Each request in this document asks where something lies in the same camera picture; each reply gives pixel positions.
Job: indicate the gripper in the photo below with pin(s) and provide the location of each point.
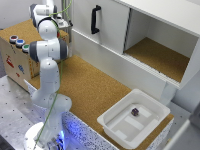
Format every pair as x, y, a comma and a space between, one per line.
64, 23

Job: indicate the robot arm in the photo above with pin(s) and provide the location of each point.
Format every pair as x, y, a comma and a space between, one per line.
49, 76

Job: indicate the white cabinet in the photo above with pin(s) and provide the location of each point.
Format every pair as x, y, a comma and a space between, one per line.
110, 63

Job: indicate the purple block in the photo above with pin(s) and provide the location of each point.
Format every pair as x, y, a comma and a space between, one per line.
135, 111

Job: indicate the green button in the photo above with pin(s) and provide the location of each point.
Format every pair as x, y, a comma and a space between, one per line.
26, 47

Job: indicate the white sliding door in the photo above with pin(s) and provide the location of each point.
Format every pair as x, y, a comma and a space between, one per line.
111, 23

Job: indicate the blue button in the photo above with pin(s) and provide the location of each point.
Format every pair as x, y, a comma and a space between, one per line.
20, 42

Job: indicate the red button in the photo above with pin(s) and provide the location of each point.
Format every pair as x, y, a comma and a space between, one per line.
13, 38

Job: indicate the wooden drawer box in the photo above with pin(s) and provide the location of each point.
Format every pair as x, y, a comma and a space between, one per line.
13, 63

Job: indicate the white plastic box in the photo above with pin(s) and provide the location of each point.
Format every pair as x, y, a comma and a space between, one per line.
133, 128

